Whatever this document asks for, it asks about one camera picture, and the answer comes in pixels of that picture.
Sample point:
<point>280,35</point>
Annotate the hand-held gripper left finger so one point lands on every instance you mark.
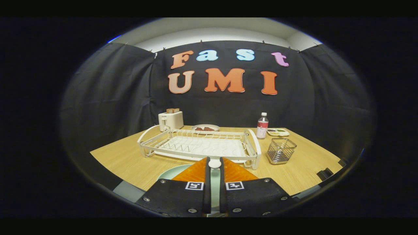
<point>207,189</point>

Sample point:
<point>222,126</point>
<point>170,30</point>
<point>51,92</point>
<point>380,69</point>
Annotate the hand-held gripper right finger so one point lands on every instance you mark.
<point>223,189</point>

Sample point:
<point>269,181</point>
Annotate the light green plate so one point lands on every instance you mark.
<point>173,173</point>

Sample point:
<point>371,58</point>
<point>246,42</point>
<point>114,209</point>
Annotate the small white dish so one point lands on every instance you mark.
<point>196,126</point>

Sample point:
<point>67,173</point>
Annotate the brown food pieces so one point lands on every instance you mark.
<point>205,129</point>

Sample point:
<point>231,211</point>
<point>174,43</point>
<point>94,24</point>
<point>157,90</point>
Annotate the clear bottle red label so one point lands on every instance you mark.
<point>262,127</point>

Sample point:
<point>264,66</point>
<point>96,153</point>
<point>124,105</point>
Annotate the cream toaster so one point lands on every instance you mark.
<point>173,120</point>

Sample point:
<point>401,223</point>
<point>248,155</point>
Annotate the white divided food tray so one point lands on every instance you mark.
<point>277,132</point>

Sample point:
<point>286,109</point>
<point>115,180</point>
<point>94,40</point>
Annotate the toast bread slices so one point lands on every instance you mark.
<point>172,110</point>

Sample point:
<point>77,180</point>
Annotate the black table clamp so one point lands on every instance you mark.
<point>342,162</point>
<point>324,174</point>

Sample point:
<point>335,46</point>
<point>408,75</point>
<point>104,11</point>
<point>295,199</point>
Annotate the black backdrop cloth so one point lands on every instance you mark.
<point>107,98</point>

